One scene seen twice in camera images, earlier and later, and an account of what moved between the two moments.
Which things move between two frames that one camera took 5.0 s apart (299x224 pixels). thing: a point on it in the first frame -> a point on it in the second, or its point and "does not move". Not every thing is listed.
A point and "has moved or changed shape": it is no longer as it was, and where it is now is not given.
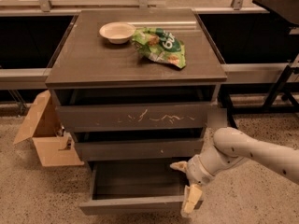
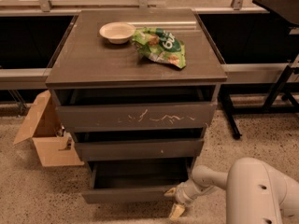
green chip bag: (160, 45) does not move
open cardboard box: (53, 145) does not move
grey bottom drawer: (135, 187) has moved or changed shape
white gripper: (195, 169) -> (182, 193)
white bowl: (118, 33) does not move
